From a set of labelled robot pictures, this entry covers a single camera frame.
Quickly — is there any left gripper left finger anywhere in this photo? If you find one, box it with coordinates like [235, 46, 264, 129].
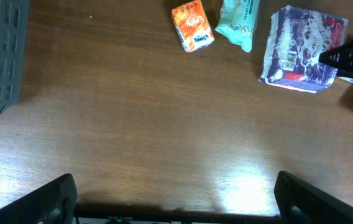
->
[0, 174, 77, 224]

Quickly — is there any teal wet wipes pack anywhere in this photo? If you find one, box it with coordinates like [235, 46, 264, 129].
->
[215, 0, 260, 53]

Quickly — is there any small teal tissue pack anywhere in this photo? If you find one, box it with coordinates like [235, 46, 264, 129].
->
[339, 77, 353, 83]

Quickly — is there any grey plastic mesh basket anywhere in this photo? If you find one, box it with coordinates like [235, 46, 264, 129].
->
[0, 0, 30, 115]

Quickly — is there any red floral tissue pack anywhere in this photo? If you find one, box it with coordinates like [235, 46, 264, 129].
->
[259, 5, 349, 93]

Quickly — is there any orange tissue pack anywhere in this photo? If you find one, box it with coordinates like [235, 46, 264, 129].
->
[171, 0, 214, 53]

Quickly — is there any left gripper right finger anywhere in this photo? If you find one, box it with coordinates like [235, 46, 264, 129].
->
[274, 170, 353, 224]

